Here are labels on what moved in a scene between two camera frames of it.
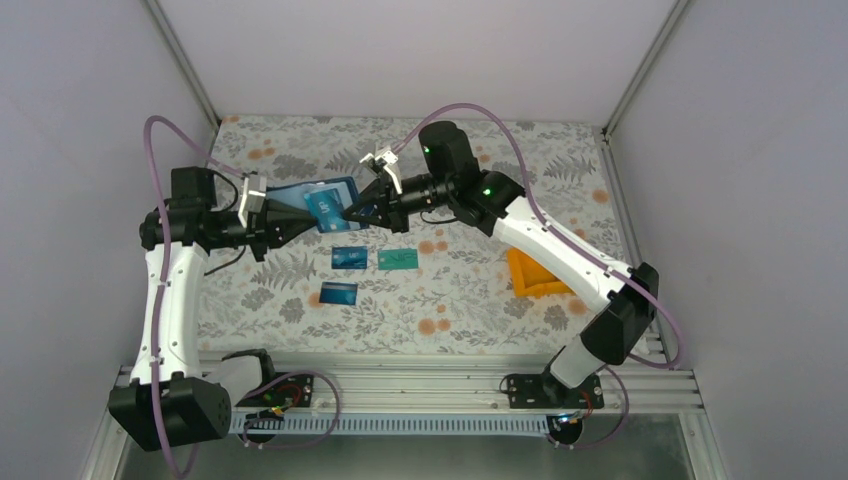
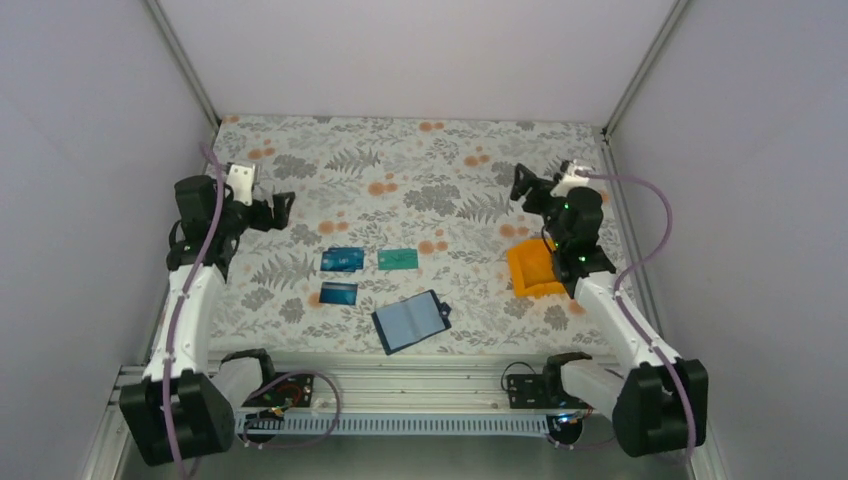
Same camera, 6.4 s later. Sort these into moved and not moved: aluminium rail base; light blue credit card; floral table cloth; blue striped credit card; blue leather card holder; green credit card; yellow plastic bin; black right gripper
Moved: blue leather card holder; black right gripper; light blue credit card
Not moved: aluminium rail base; green credit card; yellow plastic bin; floral table cloth; blue striped credit card
